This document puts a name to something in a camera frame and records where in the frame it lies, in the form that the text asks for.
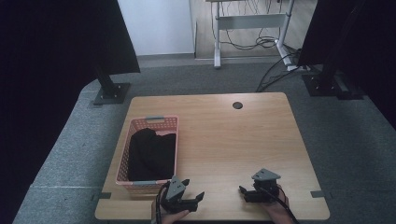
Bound black curtain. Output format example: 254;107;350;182
0;0;141;224
296;0;396;132

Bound person's right hand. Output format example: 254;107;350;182
261;186;295;224

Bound black metal stand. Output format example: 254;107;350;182
300;0;366;101
92;65;132;106

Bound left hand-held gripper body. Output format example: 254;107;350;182
159;175;199;215

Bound pink plastic basket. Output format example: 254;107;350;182
115;115;180;192

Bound black cloth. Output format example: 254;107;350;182
126;127;177;182

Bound black floor cables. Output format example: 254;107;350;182
255;46;303;93

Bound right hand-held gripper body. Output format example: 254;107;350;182
251;168;281;205

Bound person's left hand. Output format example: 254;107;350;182
161;209;191;224

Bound hanging cable tangle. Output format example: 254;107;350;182
210;0;283;51

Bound white desk frame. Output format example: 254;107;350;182
205;0;301;72

